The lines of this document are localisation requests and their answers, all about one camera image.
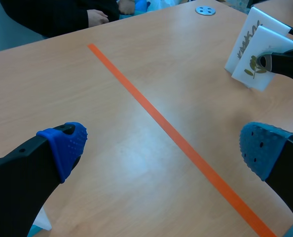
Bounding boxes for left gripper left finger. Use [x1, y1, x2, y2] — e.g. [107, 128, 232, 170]
[0, 121, 89, 237]

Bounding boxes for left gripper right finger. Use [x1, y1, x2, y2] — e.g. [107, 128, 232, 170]
[239, 121, 293, 232]

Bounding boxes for olive sprig leaf card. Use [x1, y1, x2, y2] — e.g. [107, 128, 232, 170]
[231, 25, 293, 93]

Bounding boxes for feathery compound leaf card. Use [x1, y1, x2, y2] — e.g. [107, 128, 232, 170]
[224, 6, 292, 72]

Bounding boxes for person's hand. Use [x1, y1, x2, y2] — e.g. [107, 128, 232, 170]
[117, 0, 137, 15]
[86, 9, 110, 27]

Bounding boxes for wooden desk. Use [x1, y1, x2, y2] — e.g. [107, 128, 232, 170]
[252, 0, 293, 32]

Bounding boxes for person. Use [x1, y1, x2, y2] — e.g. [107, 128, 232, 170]
[0, 0, 121, 38]

